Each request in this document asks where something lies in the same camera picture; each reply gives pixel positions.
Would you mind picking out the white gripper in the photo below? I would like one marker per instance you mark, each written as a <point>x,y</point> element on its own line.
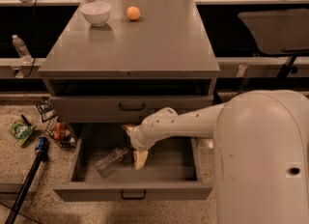
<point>137,140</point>

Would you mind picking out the clear plastic water bottle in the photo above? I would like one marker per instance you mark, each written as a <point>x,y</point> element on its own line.
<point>106,164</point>

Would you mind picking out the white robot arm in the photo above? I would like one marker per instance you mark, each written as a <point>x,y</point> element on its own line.
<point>261,141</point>

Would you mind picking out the open grey bottom drawer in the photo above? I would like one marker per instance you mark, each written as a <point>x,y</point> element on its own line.
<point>171,172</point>

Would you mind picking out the closed grey upper drawer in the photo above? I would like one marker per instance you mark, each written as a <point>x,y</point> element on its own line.
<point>78,109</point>

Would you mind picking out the grey metal drawer cabinet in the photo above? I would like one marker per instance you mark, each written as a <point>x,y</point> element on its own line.
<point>166,52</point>

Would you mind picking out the upright water bottle background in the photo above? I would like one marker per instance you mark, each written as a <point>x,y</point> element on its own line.
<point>22,50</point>

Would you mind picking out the black pole with blue tip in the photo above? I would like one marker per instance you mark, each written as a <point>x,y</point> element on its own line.
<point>41,150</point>

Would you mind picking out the dark snack packet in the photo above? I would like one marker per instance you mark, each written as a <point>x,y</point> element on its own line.
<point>46,110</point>

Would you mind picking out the green snack bag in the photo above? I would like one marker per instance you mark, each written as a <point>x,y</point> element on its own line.
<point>21,131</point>

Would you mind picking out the orange fruit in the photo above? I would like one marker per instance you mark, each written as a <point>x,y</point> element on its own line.
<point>133,13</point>

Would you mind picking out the white ceramic bowl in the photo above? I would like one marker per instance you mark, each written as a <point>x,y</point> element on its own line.
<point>96,13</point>

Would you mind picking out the black drawer handle upper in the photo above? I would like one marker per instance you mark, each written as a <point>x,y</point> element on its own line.
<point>126,107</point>

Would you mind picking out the black drawer handle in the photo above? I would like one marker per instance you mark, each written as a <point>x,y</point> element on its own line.
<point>126,107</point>
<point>133,195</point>

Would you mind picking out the black drawer handle lower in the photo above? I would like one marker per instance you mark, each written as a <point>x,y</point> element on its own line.
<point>133,195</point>

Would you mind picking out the wire basket with items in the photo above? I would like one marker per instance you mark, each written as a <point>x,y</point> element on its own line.
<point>59,133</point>

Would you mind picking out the black table stand frame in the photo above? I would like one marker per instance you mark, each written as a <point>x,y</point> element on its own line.
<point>286,68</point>

